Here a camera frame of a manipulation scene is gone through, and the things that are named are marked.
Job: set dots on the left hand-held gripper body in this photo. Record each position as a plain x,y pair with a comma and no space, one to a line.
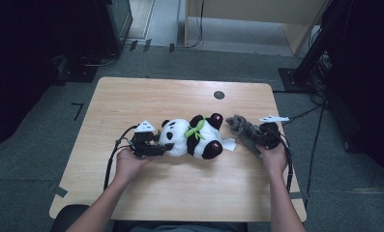
141,141

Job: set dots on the black tape corner mark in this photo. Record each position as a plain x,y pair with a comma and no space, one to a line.
79,111

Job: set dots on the grey fluffy cloth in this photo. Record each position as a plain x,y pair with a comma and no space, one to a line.
242,129

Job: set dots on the person's right hand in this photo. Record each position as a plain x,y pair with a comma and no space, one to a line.
275,159

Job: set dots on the round dark table grommet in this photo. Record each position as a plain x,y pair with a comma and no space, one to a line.
219,95

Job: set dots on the person's left hand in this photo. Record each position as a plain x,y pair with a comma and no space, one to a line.
130,167

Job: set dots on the black stand base plate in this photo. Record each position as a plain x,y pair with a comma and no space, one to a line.
76,72

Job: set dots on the dark curtain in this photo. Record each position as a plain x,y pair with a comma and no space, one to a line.
25,64
367,80

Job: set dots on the dark cabinet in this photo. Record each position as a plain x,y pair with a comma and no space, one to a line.
115,25

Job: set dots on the light wooden desk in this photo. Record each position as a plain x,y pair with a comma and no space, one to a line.
244,9

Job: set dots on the person's grey trousers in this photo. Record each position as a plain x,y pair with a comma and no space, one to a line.
180,228

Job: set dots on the panda plush toy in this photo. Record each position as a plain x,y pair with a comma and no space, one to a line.
180,138

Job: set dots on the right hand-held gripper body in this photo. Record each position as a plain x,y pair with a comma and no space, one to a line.
270,137

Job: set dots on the black metal stand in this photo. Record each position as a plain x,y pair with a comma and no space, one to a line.
309,54

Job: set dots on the black chair armrest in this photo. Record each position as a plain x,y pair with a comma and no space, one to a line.
65,219

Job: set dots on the grey tape strip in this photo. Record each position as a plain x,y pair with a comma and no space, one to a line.
60,191
296,195

